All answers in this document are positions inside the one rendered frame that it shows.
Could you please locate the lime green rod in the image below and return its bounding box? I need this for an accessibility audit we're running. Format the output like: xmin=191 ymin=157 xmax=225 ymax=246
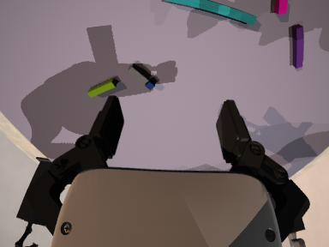
xmin=87 ymin=78 xmax=117 ymax=98

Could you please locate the purple rod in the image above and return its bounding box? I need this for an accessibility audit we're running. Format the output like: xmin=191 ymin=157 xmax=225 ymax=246
xmin=292 ymin=24 xmax=303 ymax=69

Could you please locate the turquoise rod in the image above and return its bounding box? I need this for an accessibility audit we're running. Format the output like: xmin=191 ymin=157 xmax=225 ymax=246
xmin=165 ymin=0 xmax=257 ymax=25

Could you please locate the small blue block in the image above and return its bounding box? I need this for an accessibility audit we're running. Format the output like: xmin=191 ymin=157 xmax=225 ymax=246
xmin=145 ymin=78 xmax=155 ymax=90

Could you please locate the short magenta rod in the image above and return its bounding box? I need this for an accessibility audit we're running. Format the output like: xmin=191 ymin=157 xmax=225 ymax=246
xmin=274 ymin=0 xmax=288 ymax=15

